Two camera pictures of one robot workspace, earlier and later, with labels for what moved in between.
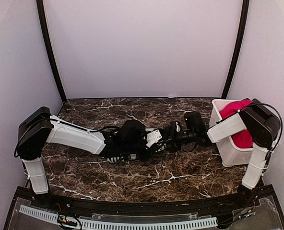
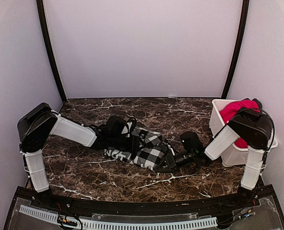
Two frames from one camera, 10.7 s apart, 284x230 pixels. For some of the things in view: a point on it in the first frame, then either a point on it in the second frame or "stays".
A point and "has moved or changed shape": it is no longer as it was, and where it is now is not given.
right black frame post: x=245 y=17 stays
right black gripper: x=171 y=132 -> x=170 y=162
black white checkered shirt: x=122 y=149 has moved or changed shape
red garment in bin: x=243 y=139 stays
